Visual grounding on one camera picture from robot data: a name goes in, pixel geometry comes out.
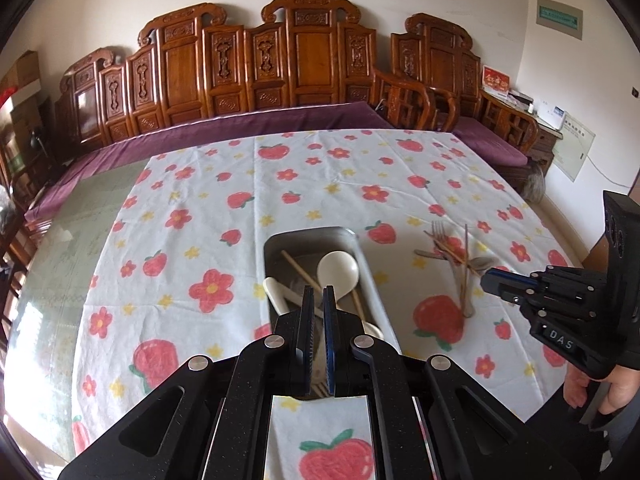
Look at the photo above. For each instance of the grey wall panel green label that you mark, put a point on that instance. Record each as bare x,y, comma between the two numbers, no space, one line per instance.
560,17

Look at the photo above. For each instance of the metal spoon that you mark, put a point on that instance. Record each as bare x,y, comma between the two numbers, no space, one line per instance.
482,262

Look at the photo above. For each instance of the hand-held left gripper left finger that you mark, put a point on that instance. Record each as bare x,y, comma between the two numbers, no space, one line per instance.
307,340

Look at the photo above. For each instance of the white tabletop device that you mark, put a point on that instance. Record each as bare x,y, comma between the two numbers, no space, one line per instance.
552,115

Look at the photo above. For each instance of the grey plastic bag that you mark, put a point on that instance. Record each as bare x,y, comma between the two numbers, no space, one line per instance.
534,185

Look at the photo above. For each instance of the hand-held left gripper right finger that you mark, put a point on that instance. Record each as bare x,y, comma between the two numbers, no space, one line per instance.
330,340

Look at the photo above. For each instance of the tissue box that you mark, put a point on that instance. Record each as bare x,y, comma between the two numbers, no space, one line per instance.
521,96

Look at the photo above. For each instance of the brown wooden chopstick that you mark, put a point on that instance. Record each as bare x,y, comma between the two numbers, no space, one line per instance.
466,245
295,266
445,247

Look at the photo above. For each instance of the large cardboard box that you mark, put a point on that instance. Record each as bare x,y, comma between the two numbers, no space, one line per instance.
22,120

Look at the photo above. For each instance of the person's right hand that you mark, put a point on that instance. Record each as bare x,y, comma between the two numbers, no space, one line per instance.
622,387

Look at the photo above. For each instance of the white wall cabinet door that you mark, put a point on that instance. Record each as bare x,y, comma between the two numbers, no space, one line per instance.
579,147

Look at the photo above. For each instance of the white ceramic spoon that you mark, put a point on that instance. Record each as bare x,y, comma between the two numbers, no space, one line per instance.
340,267
274,287

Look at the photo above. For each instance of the brown cardboard box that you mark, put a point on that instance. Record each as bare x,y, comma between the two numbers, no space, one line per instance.
22,67

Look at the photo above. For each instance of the wooden side table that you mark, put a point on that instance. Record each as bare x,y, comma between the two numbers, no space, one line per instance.
545,145

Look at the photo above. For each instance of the long purple sofa cushion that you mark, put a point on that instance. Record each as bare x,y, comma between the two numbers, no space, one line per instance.
200,132

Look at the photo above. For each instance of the long carved wooden sofa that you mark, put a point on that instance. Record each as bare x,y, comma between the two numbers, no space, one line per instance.
225,60

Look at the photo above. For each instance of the black desk lamp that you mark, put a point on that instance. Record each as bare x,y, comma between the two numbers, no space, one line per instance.
35,139

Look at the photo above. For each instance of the rectangular metal tray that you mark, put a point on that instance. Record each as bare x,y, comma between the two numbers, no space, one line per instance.
310,244

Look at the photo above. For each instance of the carved wooden armchair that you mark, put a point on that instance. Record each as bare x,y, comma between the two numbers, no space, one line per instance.
440,65

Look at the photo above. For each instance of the strawberry flower print tablecloth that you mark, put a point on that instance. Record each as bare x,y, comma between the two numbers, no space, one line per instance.
300,185

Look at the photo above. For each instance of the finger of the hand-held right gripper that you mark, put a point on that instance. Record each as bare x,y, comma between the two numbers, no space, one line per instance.
500,275
506,294

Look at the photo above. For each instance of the red gold card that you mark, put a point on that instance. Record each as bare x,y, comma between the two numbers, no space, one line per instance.
496,80

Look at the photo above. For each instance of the metal fork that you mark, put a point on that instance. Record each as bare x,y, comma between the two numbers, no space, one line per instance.
440,232

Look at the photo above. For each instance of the beige plastic fork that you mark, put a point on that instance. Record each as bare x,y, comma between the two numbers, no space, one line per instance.
466,305

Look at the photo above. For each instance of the purple armchair cushion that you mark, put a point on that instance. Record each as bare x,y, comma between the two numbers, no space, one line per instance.
492,140

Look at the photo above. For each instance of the person's dark clothing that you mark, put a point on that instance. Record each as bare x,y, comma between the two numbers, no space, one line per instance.
590,452

